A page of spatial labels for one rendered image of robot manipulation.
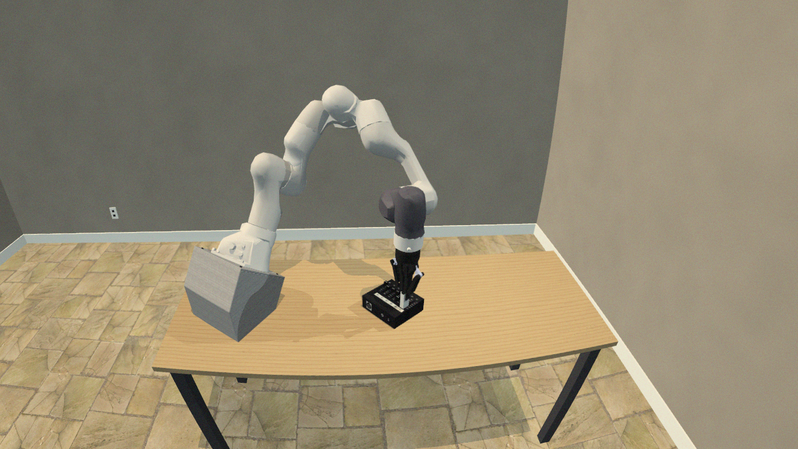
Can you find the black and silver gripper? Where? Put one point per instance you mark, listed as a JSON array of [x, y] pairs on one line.
[[403, 274]]

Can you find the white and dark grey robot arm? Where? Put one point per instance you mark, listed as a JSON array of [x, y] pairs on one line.
[[404, 206]]

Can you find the black lighting desk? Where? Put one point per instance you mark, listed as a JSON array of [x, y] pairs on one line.
[[384, 302]]

